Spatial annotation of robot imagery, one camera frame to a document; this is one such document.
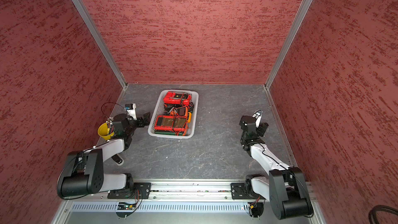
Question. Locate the yellow cup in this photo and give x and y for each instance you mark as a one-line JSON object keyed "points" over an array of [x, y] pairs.
{"points": [[106, 131]]}

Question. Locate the dark red multimeter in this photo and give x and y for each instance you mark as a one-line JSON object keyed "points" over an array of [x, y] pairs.
{"points": [[171, 123]]}

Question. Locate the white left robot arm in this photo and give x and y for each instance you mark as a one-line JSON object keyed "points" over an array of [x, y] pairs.
{"points": [[83, 173]]}

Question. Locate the orange long multimeter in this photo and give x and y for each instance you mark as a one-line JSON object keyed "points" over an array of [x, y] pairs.
{"points": [[179, 112]]}

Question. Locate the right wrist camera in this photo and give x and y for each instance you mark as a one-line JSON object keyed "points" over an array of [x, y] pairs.
{"points": [[258, 116]]}

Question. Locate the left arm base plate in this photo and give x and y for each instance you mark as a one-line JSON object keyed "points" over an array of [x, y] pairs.
{"points": [[140, 190]]}

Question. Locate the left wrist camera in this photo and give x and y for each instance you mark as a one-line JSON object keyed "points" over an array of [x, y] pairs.
{"points": [[131, 110]]}

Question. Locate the white plastic perforated basket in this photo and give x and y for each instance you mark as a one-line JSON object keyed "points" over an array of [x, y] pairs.
{"points": [[163, 109]]}

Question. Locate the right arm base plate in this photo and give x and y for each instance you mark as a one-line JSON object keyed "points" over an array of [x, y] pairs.
{"points": [[244, 191]]}

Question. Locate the white black remote tester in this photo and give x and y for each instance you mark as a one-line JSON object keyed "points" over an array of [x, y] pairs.
{"points": [[118, 160]]}

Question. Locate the green multimeter DT9205A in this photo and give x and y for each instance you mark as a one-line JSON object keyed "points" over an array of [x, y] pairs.
{"points": [[170, 133]]}

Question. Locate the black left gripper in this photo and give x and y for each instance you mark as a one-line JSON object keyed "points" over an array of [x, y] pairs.
{"points": [[142, 124]]}

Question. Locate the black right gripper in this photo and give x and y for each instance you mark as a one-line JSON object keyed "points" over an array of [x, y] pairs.
{"points": [[261, 129]]}

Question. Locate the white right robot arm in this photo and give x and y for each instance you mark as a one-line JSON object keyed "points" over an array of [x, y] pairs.
{"points": [[283, 186]]}

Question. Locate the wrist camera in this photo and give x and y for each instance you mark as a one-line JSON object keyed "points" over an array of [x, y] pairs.
{"points": [[131, 110], [258, 116]]}

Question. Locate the red clamp meter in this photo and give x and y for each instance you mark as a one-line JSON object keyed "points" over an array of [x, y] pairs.
{"points": [[177, 98]]}

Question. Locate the metal probes in cup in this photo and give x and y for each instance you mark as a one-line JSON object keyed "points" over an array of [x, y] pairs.
{"points": [[110, 124]]}

